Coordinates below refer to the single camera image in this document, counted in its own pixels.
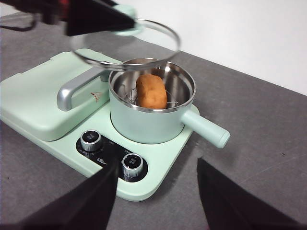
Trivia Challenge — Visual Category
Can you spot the silver control knob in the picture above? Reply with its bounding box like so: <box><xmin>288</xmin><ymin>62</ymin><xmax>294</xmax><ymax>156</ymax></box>
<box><xmin>80</xmin><ymin>130</ymin><xmax>101</xmax><ymax>152</ymax></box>
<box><xmin>121</xmin><ymin>153</ymin><xmax>143</xmax><ymax>177</ymax></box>

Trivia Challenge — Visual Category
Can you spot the brown potato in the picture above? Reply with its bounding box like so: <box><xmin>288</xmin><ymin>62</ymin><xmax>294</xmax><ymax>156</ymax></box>
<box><xmin>135</xmin><ymin>73</ymin><xmax>168</xmax><ymax>110</ymax></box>

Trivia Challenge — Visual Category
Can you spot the mint green griddle cover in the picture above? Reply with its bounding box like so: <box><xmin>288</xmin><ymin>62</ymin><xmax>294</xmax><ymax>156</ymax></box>
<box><xmin>0</xmin><ymin>49</ymin><xmax>123</xmax><ymax>142</ymax></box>

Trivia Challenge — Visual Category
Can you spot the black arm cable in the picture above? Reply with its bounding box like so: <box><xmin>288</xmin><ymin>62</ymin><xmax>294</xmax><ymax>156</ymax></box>
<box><xmin>0</xmin><ymin>20</ymin><xmax>36</xmax><ymax>32</ymax></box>

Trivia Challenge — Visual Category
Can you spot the mint green cooker base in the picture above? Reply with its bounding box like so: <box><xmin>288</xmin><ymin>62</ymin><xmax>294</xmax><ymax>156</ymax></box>
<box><xmin>0</xmin><ymin>49</ymin><xmax>201</xmax><ymax>202</ymax></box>

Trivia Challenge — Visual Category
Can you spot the chrome griddle handle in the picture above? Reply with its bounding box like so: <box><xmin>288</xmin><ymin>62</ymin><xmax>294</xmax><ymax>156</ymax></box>
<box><xmin>57</xmin><ymin>67</ymin><xmax>106</xmax><ymax>112</ymax></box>

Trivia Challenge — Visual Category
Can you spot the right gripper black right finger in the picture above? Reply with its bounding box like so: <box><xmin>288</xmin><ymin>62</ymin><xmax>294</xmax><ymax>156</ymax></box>
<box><xmin>197</xmin><ymin>158</ymin><xmax>307</xmax><ymax>230</ymax></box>

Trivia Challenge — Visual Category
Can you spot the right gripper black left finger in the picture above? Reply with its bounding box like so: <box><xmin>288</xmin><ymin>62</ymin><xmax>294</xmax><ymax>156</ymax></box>
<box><xmin>0</xmin><ymin>161</ymin><xmax>120</xmax><ymax>230</ymax></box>

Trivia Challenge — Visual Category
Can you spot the glass lid with green knob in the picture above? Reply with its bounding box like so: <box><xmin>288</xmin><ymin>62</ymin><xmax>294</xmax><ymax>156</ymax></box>
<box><xmin>70</xmin><ymin>4</ymin><xmax>181</xmax><ymax>72</ymax></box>

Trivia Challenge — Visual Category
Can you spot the mint green handled pot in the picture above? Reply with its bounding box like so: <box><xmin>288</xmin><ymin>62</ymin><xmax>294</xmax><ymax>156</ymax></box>
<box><xmin>108</xmin><ymin>61</ymin><xmax>231</xmax><ymax>149</ymax></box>

